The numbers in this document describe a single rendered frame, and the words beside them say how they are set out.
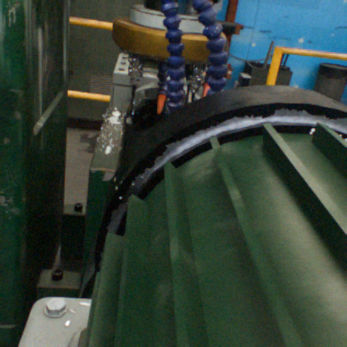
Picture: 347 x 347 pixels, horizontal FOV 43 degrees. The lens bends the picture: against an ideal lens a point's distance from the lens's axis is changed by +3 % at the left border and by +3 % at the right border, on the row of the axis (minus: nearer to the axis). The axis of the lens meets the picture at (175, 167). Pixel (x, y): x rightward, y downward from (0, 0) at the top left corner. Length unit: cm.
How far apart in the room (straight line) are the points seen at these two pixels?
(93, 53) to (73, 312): 360
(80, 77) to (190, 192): 380
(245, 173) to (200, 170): 2
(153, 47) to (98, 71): 329
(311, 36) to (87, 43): 321
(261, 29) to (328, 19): 83
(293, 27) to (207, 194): 590
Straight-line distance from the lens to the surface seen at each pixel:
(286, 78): 563
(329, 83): 592
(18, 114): 60
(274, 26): 598
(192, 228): 16
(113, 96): 121
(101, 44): 389
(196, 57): 66
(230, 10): 559
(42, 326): 36
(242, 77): 89
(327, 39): 622
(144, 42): 65
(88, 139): 169
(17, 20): 57
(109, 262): 19
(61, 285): 78
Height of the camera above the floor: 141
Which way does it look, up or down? 24 degrees down
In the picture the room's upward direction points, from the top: 9 degrees clockwise
